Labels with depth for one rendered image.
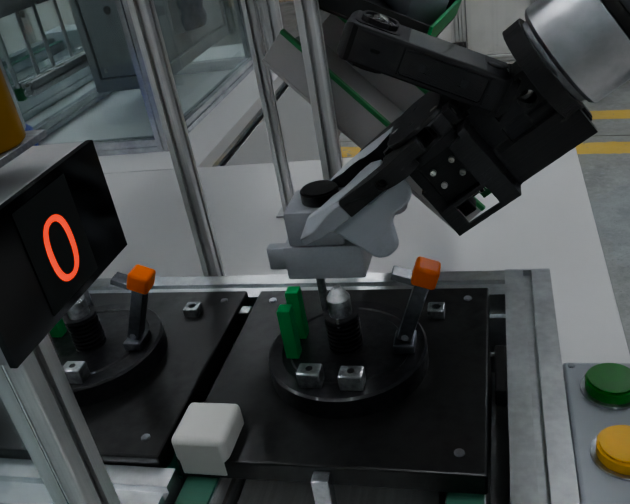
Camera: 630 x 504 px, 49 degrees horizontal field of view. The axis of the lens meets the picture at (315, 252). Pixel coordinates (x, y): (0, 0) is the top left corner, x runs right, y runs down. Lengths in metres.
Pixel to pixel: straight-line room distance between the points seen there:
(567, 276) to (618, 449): 0.42
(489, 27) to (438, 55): 4.12
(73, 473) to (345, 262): 0.24
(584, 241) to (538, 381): 0.41
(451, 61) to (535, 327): 0.31
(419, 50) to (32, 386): 0.31
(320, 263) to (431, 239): 0.50
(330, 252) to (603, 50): 0.23
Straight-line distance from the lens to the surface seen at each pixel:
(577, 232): 1.02
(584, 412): 0.58
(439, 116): 0.46
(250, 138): 1.76
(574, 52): 0.45
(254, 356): 0.65
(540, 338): 0.65
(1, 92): 0.37
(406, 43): 0.46
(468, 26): 4.59
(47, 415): 0.46
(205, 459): 0.57
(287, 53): 0.75
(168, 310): 0.76
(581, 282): 0.91
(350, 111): 0.74
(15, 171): 0.41
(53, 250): 0.39
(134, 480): 0.59
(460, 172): 0.48
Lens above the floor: 1.36
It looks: 29 degrees down
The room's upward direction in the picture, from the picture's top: 10 degrees counter-clockwise
